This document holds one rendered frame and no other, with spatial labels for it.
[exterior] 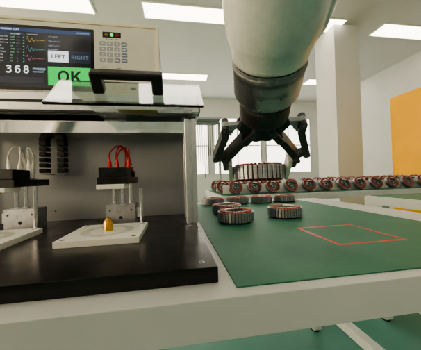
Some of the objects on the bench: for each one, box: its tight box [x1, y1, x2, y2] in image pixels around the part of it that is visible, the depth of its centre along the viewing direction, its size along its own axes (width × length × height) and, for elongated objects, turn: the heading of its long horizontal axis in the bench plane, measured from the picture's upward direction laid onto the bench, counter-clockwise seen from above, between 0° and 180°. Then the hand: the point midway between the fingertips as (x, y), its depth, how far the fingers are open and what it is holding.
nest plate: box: [0, 228, 43, 254], centre depth 46 cm, size 15×15×1 cm
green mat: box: [198, 199, 421, 288], centre depth 80 cm, size 94×61×1 cm
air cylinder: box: [3, 206, 47, 230], centre depth 60 cm, size 5×8×6 cm
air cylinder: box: [106, 202, 138, 224], centre depth 64 cm, size 5×8×6 cm
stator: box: [267, 204, 302, 219], centre depth 78 cm, size 11×11×4 cm
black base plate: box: [0, 214, 218, 307], centre depth 49 cm, size 47×64×2 cm
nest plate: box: [52, 222, 148, 249], centre depth 49 cm, size 15×15×1 cm
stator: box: [217, 208, 254, 224], centre depth 72 cm, size 11×11×4 cm
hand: (258, 170), depth 50 cm, fingers closed on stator, 11 cm apart
